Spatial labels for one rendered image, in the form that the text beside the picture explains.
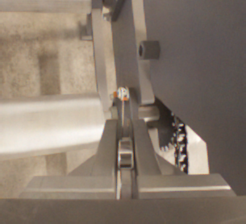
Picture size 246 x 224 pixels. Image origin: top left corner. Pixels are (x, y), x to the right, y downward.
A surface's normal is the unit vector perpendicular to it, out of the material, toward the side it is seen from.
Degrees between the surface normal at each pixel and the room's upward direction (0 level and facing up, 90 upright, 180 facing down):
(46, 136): 20
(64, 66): 0
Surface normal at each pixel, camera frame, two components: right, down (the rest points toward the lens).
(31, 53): 0.23, -0.06
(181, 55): -0.97, 0.08
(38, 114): 0.19, -0.39
